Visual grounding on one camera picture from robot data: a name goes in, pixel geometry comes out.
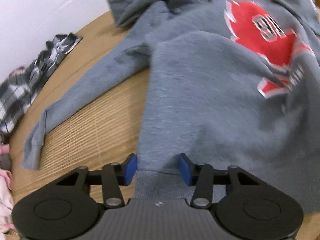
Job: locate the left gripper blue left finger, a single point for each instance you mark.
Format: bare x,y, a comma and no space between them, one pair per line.
72,204

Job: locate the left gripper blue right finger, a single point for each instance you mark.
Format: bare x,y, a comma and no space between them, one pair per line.
241,203

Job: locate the grey hoodie red print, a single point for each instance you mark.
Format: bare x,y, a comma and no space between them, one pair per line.
232,82

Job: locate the pink garment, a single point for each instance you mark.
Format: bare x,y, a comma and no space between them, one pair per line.
7,202

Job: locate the black white plaid shirt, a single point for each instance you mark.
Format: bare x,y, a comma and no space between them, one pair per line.
23,85

